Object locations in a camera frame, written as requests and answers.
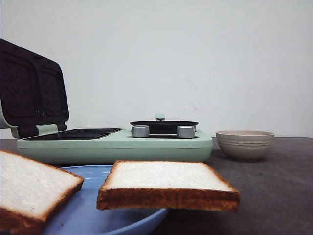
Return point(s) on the white bread slice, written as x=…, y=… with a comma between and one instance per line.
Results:
x=31, y=192
x=166, y=184

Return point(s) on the beige ceramic bowl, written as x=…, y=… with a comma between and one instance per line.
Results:
x=244, y=145

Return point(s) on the breakfast maker hinged lid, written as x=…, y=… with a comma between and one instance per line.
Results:
x=32, y=91

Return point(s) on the mint green breakfast maker base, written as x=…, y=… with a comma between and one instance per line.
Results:
x=106, y=145

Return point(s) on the black round frying pan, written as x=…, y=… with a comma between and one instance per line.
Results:
x=162, y=126

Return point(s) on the left silver control knob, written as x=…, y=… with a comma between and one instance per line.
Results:
x=140, y=131

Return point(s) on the silver control knob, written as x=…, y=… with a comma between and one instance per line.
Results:
x=186, y=132
x=140, y=131

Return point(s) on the right silver control knob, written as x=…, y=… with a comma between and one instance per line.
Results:
x=186, y=132

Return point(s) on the blue plastic plate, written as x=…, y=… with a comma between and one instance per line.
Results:
x=81, y=217

